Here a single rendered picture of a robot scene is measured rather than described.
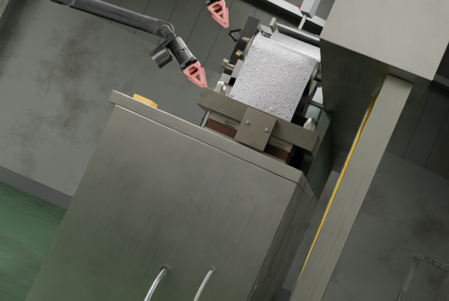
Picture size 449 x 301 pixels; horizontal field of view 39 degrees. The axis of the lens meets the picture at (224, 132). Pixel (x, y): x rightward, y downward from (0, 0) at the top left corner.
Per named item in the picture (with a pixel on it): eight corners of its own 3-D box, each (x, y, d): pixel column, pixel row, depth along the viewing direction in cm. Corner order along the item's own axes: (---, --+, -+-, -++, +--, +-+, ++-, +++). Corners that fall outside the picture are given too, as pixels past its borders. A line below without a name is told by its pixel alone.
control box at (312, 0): (299, 15, 289) (308, -5, 290) (312, 19, 287) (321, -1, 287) (295, 9, 283) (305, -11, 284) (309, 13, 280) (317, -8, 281)
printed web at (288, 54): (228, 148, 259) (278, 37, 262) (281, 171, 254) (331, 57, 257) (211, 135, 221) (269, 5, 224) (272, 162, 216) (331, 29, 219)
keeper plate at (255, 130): (234, 140, 199) (248, 108, 200) (263, 152, 197) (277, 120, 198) (233, 138, 197) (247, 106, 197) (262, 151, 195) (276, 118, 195)
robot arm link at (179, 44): (177, 33, 226) (180, 37, 231) (161, 43, 226) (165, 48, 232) (187, 47, 224) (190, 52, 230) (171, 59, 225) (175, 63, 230)
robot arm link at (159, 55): (166, 23, 222) (167, 23, 230) (139, 41, 222) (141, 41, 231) (185, 51, 223) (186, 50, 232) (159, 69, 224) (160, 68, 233)
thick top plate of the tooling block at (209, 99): (205, 112, 218) (212, 95, 219) (312, 156, 210) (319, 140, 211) (196, 103, 203) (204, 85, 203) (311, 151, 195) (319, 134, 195)
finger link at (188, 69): (193, 88, 219) (179, 67, 221) (197, 93, 226) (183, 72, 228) (209, 77, 219) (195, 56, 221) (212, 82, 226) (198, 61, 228)
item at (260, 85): (225, 104, 222) (246, 56, 223) (286, 130, 217) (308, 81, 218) (225, 104, 222) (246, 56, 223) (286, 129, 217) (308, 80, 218)
